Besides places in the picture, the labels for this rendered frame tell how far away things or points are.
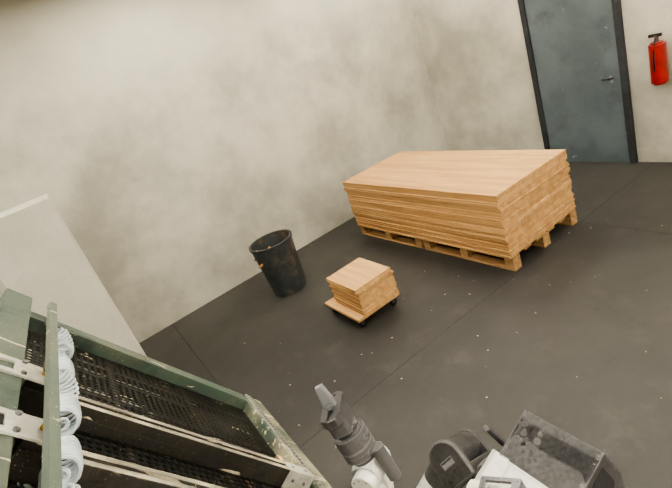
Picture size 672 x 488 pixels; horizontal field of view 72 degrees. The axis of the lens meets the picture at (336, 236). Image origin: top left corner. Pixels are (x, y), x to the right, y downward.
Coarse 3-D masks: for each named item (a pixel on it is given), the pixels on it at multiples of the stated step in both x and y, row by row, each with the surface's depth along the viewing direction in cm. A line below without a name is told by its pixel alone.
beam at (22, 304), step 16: (0, 304) 169; (16, 304) 174; (0, 320) 152; (16, 320) 159; (0, 336) 140; (16, 336) 147; (0, 352) 130; (16, 352) 136; (0, 384) 115; (16, 384) 119; (0, 400) 108; (16, 400) 112; (0, 448) 92; (0, 464) 88; (0, 480) 84
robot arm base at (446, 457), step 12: (456, 432) 131; (432, 444) 121; (444, 444) 119; (456, 444) 118; (432, 456) 120; (444, 456) 118; (456, 456) 116; (480, 456) 120; (432, 468) 120; (444, 468) 118; (456, 468) 116; (468, 468) 114; (444, 480) 118; (456, 480) 116; (468, 480) 115
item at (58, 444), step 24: (48, 312) 134; (48, 336) 116; (48, 360) 103; (48, 384) 92; (48, 408) 83; (72, 408) 98; (48, 432) 76; (72, 432) 96; (48, 456) 70; (72, 456) 80; (48, 480) 65; (72, 480) 80
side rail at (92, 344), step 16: (32, 320) 186; (80, 336) 196; (96, 352) 200; (112, 352) 203; (128, 352) 209; (144, 368) 211; (160, 368) 215; (176, 368) 226; (176, 384) 220; (192, 384) 224; (208, 384) 230; (224, 400) 234; (240, 400) 239
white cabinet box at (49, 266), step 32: (0, 224) 360; (32, 224) 370; (64, 224) 433; (0, 256) 362; (32, 256) 374; (64, 256) 385; (32, 288) 377; (64, 288) 389; (96, 288) 402; (64, 320) 392; (96, 320) 405
